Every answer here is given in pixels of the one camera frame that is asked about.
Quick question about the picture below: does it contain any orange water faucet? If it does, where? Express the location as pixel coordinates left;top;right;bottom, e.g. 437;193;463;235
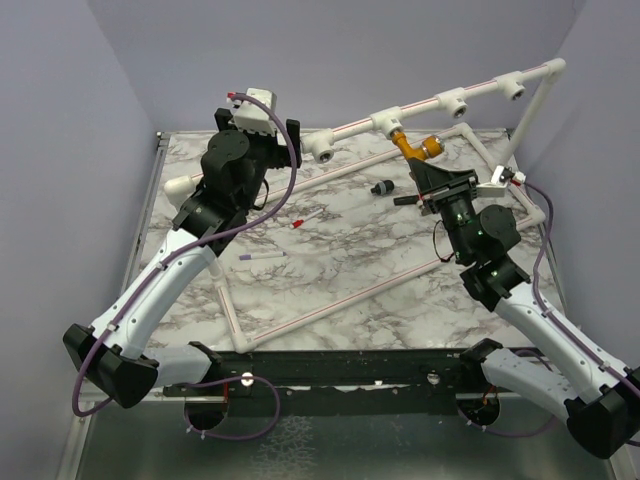
391;131;445;162

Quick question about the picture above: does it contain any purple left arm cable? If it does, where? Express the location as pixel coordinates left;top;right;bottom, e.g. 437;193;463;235
72;92;300;418

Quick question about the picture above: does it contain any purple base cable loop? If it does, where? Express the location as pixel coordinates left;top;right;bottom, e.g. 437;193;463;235
187;375;281;442

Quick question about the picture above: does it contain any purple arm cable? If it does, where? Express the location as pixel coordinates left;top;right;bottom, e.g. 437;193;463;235
517;180;640;391
72;92;300;418

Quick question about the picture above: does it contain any black table front rail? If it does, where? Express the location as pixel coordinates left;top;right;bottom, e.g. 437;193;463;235
163;349;500;424

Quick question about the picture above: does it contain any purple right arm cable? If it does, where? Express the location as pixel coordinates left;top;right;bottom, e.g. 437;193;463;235
517;180;640;391

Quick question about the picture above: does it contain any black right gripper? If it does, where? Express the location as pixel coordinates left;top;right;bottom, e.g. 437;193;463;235
410;157;481;261

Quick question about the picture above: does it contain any small black knob fitting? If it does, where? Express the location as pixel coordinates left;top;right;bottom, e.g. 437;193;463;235
370;180;395;196

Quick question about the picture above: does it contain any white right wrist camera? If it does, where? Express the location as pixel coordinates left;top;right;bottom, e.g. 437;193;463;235
476;165;526;198

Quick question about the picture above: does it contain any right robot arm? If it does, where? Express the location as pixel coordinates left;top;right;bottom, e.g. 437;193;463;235
408;158;639;459

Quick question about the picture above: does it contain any purple capped white marker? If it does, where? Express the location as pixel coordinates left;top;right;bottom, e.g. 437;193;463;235
238;251;287;261

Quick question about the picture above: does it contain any white pipe frame with tees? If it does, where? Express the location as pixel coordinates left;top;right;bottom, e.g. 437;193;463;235
164;57;568;355

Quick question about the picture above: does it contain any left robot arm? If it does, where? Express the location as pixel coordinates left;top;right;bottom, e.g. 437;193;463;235
63;108;302;408

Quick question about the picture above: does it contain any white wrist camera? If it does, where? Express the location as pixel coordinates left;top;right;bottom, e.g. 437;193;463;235
476;165;526;198
227;88;277;136

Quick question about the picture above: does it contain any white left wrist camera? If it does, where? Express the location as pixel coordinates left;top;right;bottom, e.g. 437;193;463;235
227;88;277;136

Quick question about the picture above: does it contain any red capped white marker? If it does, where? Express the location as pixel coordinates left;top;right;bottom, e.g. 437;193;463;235
291;209;324;229

